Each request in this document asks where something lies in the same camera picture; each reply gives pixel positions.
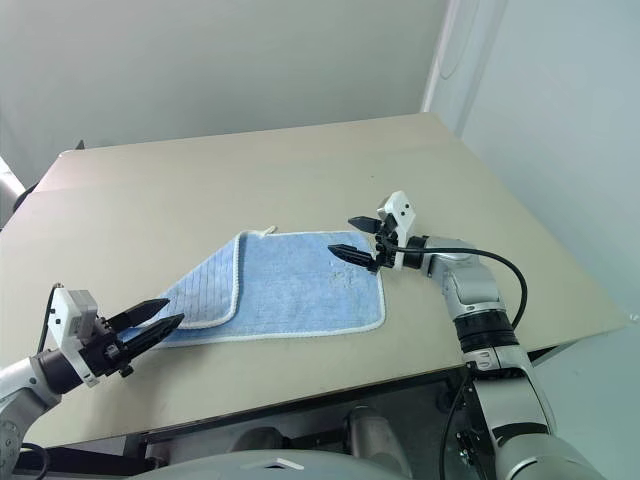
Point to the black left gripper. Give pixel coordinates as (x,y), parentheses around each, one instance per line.
(102,352)

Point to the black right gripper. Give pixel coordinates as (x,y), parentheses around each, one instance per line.
(385,247)

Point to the blue towel with white edging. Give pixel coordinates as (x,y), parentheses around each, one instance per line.
(300,290)

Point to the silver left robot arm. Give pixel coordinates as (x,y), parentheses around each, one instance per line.
(20,385)

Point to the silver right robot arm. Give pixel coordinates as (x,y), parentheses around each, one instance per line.
(475,290)

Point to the grey rounded housing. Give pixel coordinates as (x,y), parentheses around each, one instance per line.
(260,440)
(372,432)

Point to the grey robot torso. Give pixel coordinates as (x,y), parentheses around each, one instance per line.
(225,467)

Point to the grey rounded object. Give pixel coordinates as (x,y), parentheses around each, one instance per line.
(10,190)

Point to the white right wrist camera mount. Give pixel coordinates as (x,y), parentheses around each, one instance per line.
(402,210)

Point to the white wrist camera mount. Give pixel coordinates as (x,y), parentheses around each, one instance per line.
(65,320)
(402,210)

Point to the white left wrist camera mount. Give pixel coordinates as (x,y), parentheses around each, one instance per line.
(65,320)

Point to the black table frame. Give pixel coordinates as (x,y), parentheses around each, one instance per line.
(300,415)

